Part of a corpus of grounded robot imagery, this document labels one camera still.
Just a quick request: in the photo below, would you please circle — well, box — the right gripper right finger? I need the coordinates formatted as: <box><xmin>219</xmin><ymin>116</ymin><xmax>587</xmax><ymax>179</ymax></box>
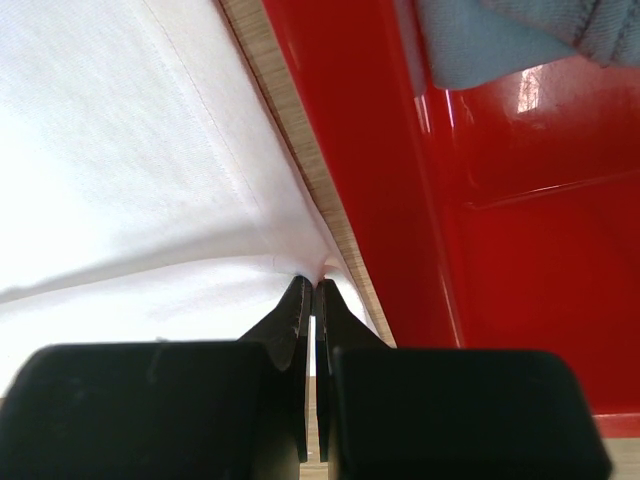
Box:
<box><xmin>314</xmin><ymin>280</ymin><xmax>613</xmax><ymax>479</ymax></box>

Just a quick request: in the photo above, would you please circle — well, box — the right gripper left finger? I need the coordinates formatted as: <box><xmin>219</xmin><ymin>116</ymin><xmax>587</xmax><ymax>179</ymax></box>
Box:
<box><xmin>1</xmin><ymin>276</ymin><xmax>313</xmax><ymax>479</ymax></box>

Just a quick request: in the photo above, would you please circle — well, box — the white t shirt red print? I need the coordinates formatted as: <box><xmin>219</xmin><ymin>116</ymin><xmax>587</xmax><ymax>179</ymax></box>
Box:
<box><xmin>1</xmin><ymin>1</ymin><xmax>374</xmax><ymax>389</ymax></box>

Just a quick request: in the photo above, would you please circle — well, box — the red plastic bin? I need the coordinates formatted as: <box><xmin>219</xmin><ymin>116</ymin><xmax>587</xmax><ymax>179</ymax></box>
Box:
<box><xmin>264</xmin><ymin>1</ymin><xmax>639</xmax><ymax>437</ymax></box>

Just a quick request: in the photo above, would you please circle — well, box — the grey folded t shirt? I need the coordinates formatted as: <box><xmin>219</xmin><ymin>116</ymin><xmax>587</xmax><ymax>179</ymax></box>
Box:
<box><xmin>394</xmin><ymin>1</ymin><xmax>639</xmax><ymax>95</ymax></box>

